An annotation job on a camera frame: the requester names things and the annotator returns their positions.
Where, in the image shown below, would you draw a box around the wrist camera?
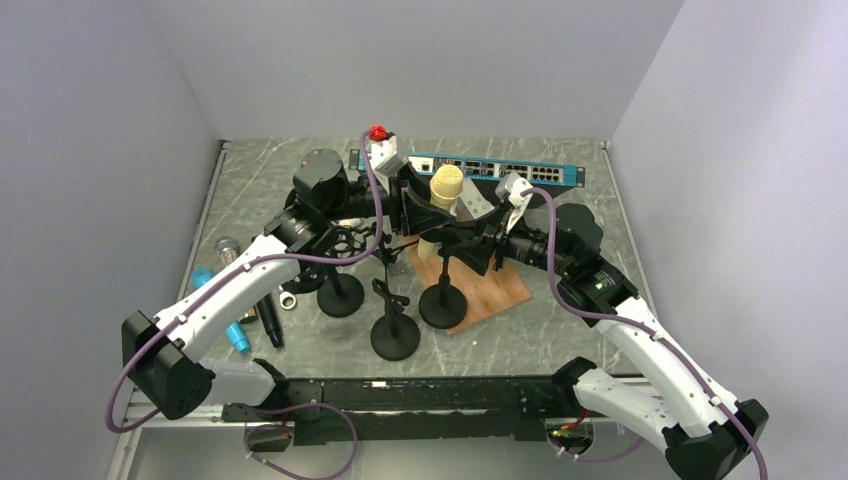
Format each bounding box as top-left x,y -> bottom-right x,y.
366,124 -> 409,178
495,172 -> 533,233

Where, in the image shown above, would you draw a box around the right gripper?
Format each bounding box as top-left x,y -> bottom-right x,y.
447,202 -> 572,277

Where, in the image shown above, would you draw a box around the wooden board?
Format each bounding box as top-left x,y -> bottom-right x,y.
406,246 -> 532,335

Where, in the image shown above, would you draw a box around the clip desk mic stand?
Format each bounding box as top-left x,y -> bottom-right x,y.
370,279 -> 421,362

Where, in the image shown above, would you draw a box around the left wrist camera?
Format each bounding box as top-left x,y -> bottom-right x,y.
366,124 -> 409,178

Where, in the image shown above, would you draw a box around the tripod shock mount stand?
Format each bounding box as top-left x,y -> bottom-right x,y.
326,222 -> 419,266

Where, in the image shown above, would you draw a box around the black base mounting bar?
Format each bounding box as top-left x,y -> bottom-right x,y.
221,375 -> 583,446

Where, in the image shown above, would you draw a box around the shock mount desk stand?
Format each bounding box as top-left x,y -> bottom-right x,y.
281,264 -> 365,318

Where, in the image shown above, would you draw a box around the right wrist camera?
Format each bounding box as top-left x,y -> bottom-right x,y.
495,172 -> 533,233

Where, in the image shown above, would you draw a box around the blue foam microphone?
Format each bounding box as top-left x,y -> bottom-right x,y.
192,267 -> 252,355

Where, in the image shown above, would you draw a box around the yellow foam microphone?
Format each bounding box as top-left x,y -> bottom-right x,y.
417,165 -> 464,260

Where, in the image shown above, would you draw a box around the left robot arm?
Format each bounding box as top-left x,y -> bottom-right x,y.
119,142 -> 455,420

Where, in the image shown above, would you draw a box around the white hinged bracket fixture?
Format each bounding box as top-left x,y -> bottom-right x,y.
455,178 -> 495,221

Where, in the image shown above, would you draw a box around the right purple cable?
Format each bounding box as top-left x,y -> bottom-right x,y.
519,187 -> 770,480

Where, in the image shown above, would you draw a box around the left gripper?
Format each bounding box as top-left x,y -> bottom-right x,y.
325,162 -> 457,238

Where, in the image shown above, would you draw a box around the black handheld microphone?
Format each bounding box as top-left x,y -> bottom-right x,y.
255,294 -> 285,349

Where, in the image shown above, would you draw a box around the blue network switch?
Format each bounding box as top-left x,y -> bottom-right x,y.
349,149 -> 586,200

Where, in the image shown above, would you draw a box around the silver mesh glitter microphone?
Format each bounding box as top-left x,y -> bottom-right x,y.
215,236 -> 259,325

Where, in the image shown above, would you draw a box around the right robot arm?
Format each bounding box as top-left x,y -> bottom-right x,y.
446,204 -> 769,479

